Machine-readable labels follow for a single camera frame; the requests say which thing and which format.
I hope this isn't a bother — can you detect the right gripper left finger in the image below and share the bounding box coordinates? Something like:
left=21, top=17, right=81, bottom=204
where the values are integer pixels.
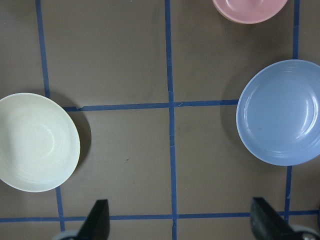
left=77, top=199, right=110, bottom=240

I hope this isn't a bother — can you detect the pink bowl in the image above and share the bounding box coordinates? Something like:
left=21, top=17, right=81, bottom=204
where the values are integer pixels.
left=212, top=0, right=288, bottom=24

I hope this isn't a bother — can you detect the blue plate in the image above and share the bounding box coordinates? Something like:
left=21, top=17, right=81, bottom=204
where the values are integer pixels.
left=236, top=59, right=320, bottom=166

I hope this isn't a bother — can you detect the cream plate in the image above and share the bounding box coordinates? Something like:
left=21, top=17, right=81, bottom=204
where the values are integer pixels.
left=0, top=92, right=81, bottom=193

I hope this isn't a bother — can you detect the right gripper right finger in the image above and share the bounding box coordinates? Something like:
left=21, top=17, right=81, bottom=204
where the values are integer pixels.
left=250, top=197, right=300, bottom=240

